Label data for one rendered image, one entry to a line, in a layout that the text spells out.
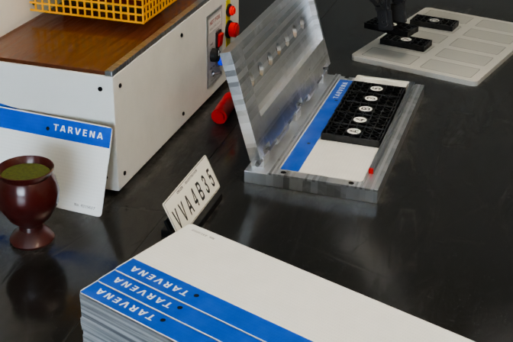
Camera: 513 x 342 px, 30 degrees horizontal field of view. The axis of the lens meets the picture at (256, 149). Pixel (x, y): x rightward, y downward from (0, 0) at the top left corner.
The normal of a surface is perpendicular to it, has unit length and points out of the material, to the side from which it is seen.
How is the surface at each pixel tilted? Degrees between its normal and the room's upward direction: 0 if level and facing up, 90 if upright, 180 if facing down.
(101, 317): 90
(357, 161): 0
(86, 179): 69
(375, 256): 0
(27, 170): 0
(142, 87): 90
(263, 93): 74
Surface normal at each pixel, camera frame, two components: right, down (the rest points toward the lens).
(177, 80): 0.95, 0.14
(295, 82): 0.92, -0.11
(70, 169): -0.34, 0.05
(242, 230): 0.01, -0.90
